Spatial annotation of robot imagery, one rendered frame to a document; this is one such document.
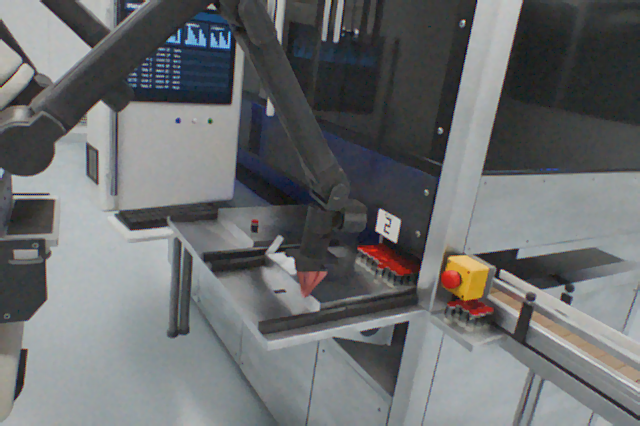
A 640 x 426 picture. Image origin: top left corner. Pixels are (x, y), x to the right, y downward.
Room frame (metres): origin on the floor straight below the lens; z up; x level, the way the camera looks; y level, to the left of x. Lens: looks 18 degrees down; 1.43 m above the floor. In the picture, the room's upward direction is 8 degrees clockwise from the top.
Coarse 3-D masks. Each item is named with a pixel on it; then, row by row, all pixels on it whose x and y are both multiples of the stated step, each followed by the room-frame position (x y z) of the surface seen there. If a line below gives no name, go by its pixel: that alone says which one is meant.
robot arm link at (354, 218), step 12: (312, 192) 1.04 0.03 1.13; (336, 192) 0.98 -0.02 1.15; (324, 204) 0.99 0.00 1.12; (336, 204) 0.99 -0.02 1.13; (348, 204) 1.02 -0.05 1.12; (360, 204) 1.05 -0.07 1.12; (348, 216) 1.03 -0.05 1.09; (360, 216) 1.04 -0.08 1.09; (336, 228) 1.03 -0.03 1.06; (348, 228) 1.03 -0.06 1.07; (360, 228) 1.04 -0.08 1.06
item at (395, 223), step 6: (378, 216) 1.25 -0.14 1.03; (384, 216) 1.24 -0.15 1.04; (390, 216) 1.22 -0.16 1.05; (378, 222) 1.25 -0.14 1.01; (384, 222) 1.23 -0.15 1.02; (396, 222) 1.20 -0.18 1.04; (378, 228) 1.25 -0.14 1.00; (390, 228) 1.21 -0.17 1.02; (396, 228) 1.19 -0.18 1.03; (384, 234) 1.23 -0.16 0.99; (390, 234) 1.21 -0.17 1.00; (396, 234) 1.19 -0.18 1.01; (396, 240) 1.19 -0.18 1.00
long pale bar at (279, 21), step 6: (282, 0) 1.67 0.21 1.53; (282, 6) 1.67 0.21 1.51; (276, 12) 1.67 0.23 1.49; (282, 12) 1.67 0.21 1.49; (276, 18) 1.67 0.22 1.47; (282, 18) 1.67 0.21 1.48; (276, 24) 1.67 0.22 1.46; (282, 24) 1.67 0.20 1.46; (282, 30) 1.67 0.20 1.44; (282, 36) 1.68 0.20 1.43; (270, 102) 1.67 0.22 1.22; (270, 108) 1.67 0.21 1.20; (270, 114) 1.67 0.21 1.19
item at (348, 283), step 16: (272, 256) 1.19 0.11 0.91; (336, 256) 1.30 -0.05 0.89; (352, 256) 1.32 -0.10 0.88; (272, 272) 1.14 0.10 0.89; (288, 272) 1.16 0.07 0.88; (336, 272) 1.20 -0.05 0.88; (352, 272) 1.22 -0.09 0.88; (368, 272) 1.23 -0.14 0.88; (288, 288) 1.08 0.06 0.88; (320, 288) 1.10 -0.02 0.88; (336, 288) 1.11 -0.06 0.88; (352, 288) 1.13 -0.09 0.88; (368, 288) 1.14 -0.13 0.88; (384, 288) 1.15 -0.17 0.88; (400, 288) 1.09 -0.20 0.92; (416, 288) 1.12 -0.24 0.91; (304, 304) 1.02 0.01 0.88; (320, 304) 0.97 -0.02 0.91; (336, 304) 0.99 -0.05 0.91
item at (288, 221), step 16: (224, 208) 1.48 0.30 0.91; (240, 208) 1.50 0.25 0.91; (256, 208) 1.53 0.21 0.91; (272, 208) 1.56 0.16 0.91; (288, 208) 1.60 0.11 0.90; (304, 208) 1.63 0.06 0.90; (224, 224) 1.42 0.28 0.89; (240, 224) 1.45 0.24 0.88; (272, 224) 1.49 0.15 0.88; (288, 224) 1.51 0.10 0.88; (304, 224) 1.53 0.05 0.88; (240, 240) 1.32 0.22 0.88; (256, 240) 1.26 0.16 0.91; (272, 240) 1.28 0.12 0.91; (288, 240) 1.31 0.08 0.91; (352, 240) 1.43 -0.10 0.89
